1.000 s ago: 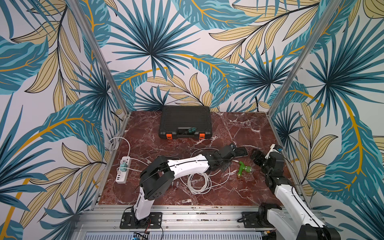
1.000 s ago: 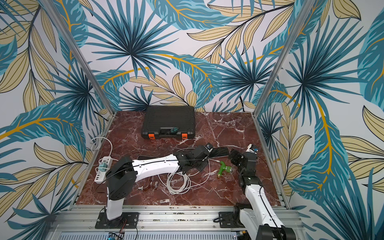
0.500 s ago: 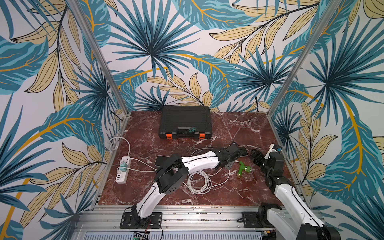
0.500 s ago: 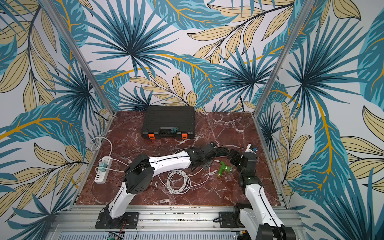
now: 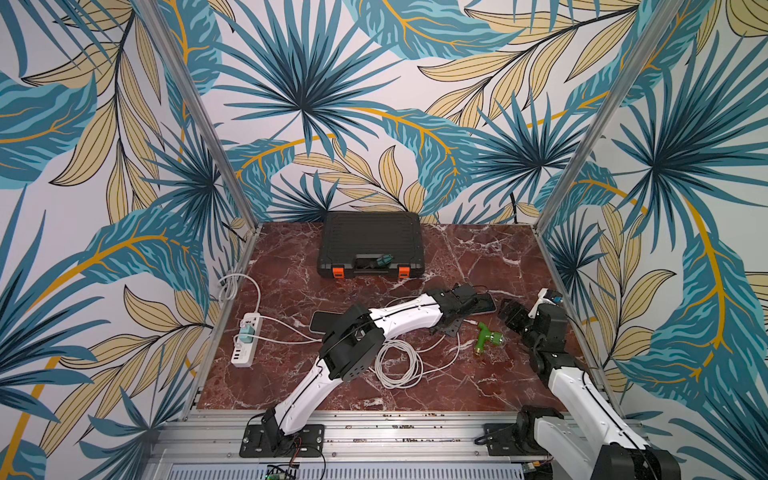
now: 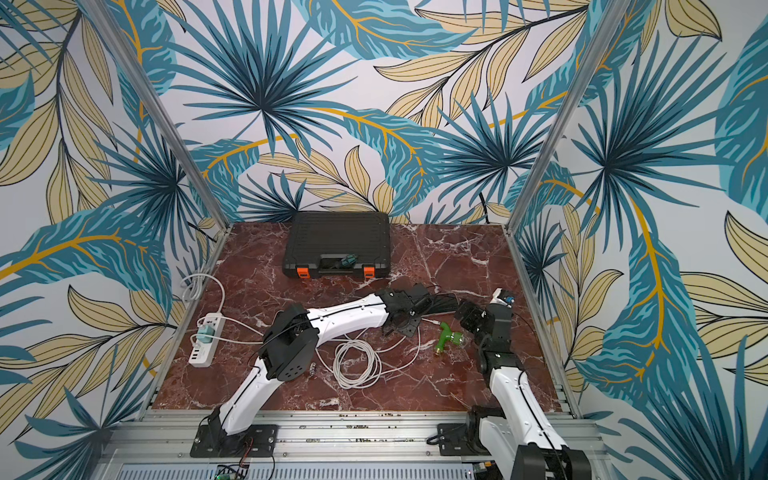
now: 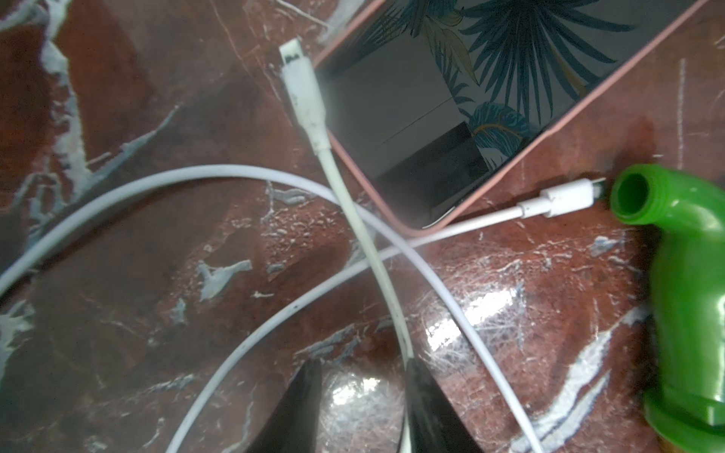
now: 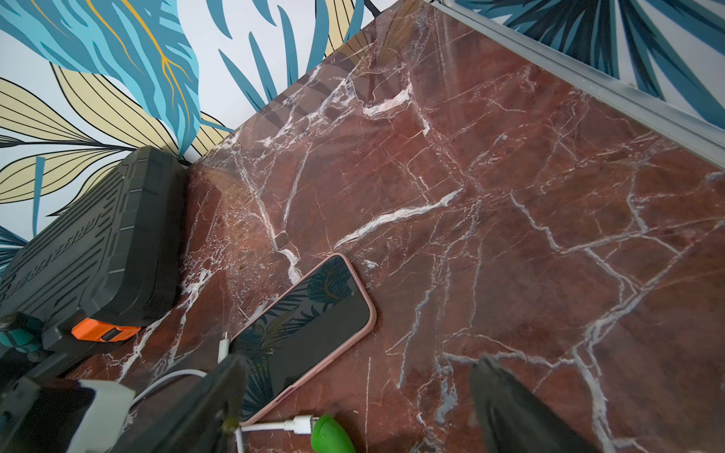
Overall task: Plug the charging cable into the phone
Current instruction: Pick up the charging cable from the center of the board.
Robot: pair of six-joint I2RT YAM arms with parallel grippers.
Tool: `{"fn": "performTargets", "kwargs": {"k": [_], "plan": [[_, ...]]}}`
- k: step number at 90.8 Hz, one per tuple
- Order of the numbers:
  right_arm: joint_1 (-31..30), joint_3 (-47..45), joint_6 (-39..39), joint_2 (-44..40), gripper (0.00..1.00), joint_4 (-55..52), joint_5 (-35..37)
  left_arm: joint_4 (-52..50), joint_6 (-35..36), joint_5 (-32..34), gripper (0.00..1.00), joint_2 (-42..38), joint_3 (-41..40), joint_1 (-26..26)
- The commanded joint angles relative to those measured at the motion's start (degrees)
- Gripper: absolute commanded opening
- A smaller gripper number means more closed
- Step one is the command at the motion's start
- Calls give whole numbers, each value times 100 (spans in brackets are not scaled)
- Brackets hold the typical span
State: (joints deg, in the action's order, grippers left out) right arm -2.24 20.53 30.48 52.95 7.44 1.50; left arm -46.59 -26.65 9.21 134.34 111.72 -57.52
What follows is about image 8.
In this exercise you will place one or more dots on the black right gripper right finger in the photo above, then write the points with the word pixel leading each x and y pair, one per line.
pixel 513 419

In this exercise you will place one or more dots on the teal-handled screwdriver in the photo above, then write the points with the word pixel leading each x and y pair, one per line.
pixel 21 332

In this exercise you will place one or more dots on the black plastic tool case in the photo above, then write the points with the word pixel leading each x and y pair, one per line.
pixel 109 265

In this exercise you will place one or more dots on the smartphone with pink case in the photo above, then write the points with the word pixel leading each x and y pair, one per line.
pixel 304 331

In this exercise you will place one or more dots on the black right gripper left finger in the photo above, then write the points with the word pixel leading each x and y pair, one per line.
pixel 203 421

